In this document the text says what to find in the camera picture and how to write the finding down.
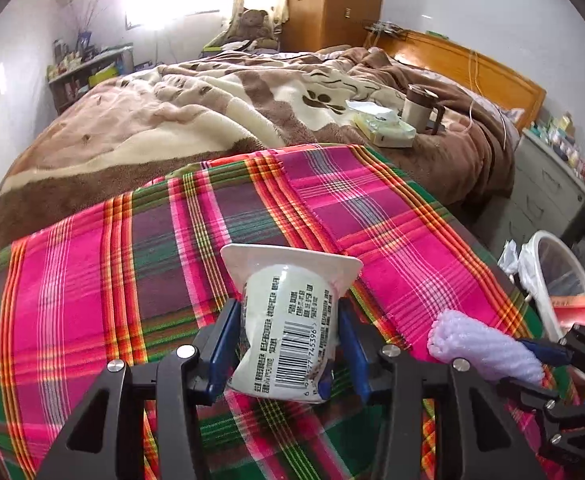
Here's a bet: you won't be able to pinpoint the white trash bin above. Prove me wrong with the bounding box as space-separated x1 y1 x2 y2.
518 231 585 342

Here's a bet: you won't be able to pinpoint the cluttered shelf unit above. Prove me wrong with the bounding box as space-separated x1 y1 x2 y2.
47 44 134 115

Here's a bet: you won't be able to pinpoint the wooden headboard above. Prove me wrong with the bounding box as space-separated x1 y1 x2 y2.
365 29 546 130

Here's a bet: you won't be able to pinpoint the beige thermos mug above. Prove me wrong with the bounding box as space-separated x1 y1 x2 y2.
402 84 445 134

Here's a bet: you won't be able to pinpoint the white foam sheet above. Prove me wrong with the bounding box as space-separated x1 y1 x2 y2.
427 310 545 386

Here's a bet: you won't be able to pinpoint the wooden wardrobe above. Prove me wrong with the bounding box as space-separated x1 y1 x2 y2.
282 0 382 52

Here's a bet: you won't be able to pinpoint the white nightstand drawers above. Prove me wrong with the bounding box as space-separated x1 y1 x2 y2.
472 130 585 257

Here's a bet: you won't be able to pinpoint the white yogurt cup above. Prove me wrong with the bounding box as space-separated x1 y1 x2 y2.
221 243 363 404

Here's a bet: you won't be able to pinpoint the brown beige blanket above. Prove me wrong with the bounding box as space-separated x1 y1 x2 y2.
0 47 517 250

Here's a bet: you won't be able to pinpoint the green tissue pack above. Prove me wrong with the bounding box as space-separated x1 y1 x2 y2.
345 100 416 148

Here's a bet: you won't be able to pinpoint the brown teddy bear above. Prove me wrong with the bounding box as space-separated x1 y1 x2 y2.
228 9 278 49

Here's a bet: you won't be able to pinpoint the pink plaid cloth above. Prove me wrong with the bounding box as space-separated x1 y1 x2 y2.
0 142 581 480

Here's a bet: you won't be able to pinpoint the dried branches in vase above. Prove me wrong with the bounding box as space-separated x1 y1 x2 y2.
68 0 100 56

